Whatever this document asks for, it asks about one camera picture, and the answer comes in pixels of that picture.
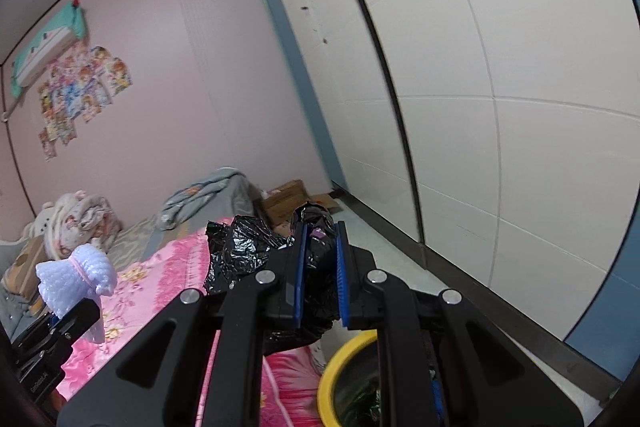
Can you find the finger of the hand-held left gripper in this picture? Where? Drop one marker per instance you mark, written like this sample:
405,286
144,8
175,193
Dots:
77,319

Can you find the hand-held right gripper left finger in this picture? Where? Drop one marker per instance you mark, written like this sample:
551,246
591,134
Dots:
300,277

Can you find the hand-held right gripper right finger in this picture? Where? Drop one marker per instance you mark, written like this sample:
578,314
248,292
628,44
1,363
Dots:
342,277

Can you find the pale lavender foam net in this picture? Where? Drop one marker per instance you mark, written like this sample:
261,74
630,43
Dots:
75,277

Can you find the black plastic bag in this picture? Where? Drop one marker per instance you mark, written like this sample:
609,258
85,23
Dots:
235,252

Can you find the yellow rimmed black bin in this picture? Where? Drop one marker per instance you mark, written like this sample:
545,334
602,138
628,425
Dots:
345,354

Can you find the upright cardboard box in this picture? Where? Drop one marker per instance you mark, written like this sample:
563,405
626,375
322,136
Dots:
282,202

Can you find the pink floral bed sheet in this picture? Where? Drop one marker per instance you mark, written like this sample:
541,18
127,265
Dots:
160,267

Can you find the folded floral quilt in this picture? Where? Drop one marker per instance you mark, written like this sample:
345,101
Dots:
87,219

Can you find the grey patterned mattress sheet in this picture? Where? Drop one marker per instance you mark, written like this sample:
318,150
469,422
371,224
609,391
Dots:
135,237

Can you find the white plush toy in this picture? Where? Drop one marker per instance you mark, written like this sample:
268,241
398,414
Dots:
40,219

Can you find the grey floral blanket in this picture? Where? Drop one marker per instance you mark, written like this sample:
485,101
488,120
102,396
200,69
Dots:
205,194

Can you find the air conditioner with teal cover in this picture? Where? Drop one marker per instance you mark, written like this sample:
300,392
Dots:
45,49

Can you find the white wall pipe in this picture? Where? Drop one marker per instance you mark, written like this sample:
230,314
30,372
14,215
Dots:
9,114

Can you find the cluster of wall posters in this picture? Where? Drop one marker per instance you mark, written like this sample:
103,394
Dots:
80,92

